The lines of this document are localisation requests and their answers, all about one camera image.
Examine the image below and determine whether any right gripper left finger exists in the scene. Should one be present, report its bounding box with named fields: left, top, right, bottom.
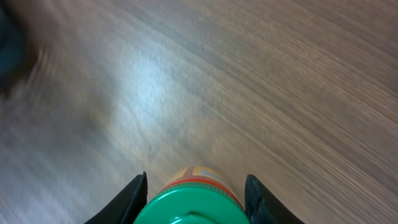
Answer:
left=85, top=172, right=148, bottom=224

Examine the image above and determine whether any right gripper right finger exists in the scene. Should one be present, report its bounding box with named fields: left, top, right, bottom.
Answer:
left=244, top=174, right=304, bottom=224

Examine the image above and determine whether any green lid jar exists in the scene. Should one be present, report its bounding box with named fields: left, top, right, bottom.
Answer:
left=134, top=166, right=250, bottom=224

